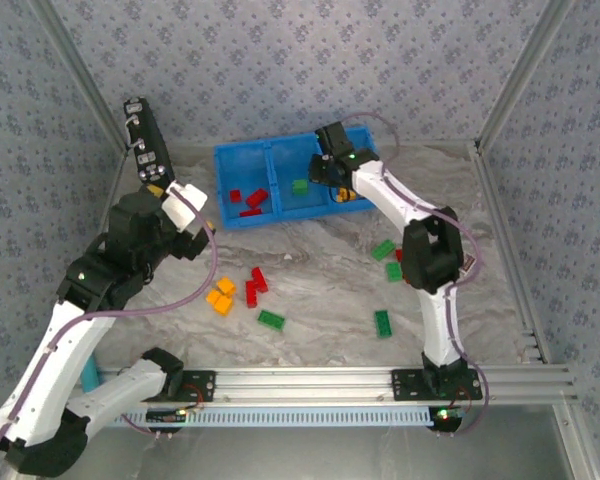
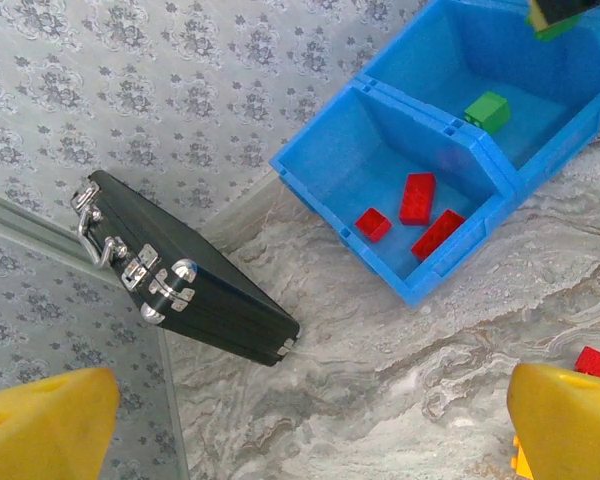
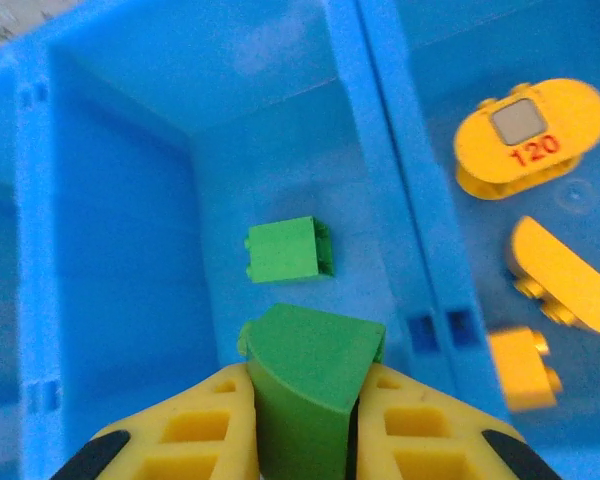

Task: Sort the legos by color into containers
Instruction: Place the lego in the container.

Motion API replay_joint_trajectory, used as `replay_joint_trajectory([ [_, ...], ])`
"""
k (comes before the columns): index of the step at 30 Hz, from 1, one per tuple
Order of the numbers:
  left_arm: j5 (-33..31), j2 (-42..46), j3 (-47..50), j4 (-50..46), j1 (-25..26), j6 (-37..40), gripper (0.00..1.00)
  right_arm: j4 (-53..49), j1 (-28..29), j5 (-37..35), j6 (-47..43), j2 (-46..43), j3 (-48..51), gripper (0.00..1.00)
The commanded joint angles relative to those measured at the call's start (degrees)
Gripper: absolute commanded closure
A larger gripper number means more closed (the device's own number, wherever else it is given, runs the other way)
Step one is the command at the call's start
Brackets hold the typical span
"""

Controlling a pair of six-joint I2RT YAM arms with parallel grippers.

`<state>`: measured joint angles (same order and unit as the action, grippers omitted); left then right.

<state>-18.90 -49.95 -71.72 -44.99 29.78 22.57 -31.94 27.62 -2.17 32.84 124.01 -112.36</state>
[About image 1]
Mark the red lego plate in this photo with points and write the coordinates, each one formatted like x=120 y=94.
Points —
x=250 y=213

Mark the green sloped lego brick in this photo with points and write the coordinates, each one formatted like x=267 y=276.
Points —
x=300 y=187

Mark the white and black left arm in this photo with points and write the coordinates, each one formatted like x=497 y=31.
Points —
x=45 y=360

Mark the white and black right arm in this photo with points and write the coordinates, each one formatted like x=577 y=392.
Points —
x=437 y=320

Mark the small red lego brick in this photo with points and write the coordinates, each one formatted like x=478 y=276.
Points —
x=235 y=195

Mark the blue three-compartment bin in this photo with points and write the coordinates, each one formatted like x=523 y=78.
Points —
x=245 y=165

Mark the teal tube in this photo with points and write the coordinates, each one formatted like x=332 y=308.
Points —
x=91 y=375

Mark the small circuit board with LED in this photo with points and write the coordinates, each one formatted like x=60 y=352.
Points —
x=165 y=415
x=445 y=415

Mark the aluminium side rail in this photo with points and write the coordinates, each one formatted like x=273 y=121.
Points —
x=111 y=190
x=510 y=260

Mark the aluminium frame post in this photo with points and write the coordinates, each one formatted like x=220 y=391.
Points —
x=525 y=65
x=75 y=70

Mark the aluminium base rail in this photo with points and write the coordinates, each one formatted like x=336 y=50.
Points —
x=305 y=385

